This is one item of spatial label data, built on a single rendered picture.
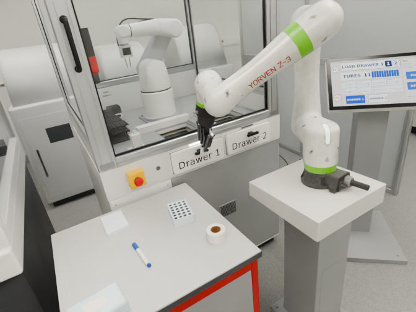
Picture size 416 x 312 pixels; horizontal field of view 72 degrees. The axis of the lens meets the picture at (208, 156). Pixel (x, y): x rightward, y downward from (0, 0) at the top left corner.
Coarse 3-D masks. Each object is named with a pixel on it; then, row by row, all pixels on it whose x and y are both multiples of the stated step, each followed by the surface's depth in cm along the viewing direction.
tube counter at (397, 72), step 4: (364, 72) 155; (368, 72) 155; (372, 72) 154; (376, 72) 154; (380, 72) 153; (384, 72) 153; (388, 72) 152; (392, 72) 152; (396, 72) 151; (400, 72) 151; (364, 76) 155; (368, 76) 154; (372, 76) 154; (376, 76) 153; (380, 76) 153; (384, 76) 152; (388, 76) 152; (392, 76) 151; (396, 76) 151
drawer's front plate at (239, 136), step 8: (248, 128) 153; (256, 128) 155; (264, 128) 158; (232, 136) 148; (240, 136) 151; (256, 136) 157; (240, 144) 153; (248, 144) 156; (256, 144) 159; (232, 152) 152
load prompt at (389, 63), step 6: (378, 60) 155; (384, 60) 154; (390, 60) 154; (396, 60) 153; (342, 66) 159; (348, 66) 158; (354, 66) 157; (360, 66) 156; (366, 66) 156; (372, 66) 155; (378, 66) 154; (384, 66) 153; (390, 66) 153; (396, 66) 152
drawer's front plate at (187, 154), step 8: (200, 144) 140; (216, 144) 145; (176, 152) 135; (184, 152) 137; (192, 152) 139; (208, 152) 144; (216, 152) 146; (176, 160) 136; (184, 160) 138; (192, 160) 140; (208, 160) 146; (176, 168) 137; (184, 168) 140; (192, 168) 142
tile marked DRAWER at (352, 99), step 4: (348, 96) 154; (352, 96) 153; (356, 96) 153; (360, 96) 153; (364, 96) 152; (348, 100) 153; (352, 100) 153; (356, 100) 152; (360, 100) 152; (364, 100) 152
